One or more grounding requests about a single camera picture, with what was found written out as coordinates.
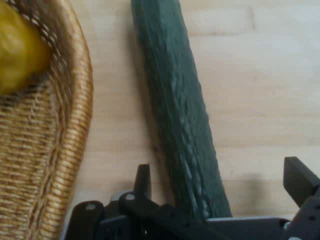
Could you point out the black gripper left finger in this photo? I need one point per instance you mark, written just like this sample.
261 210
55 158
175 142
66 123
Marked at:
143 180

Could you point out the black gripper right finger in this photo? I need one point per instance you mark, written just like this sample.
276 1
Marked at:
300 180

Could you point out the round yellow-orange toy fruit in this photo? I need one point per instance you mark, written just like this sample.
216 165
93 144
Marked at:
17 50

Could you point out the dark green toy cucumber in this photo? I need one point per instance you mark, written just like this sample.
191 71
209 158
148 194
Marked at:
172 100

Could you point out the woven wicker basket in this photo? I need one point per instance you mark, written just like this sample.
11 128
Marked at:
37 155

